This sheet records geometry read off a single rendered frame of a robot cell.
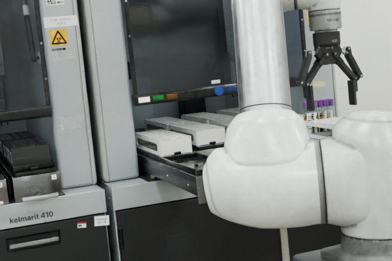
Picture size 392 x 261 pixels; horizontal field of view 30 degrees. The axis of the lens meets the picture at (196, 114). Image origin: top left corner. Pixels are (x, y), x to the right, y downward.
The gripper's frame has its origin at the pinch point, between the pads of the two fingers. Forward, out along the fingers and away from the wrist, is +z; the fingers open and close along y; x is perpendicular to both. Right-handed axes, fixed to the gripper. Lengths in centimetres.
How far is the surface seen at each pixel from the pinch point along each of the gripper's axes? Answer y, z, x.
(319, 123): -5.0, 5.0, -0.9
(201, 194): -45.3, 17.0, -11.2
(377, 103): 115, 19, 149
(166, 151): -42.3, 9.8, 23.8
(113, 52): -51, -21, 40
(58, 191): -74, 18, 32
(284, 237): -9.8, 40.3, 17.3
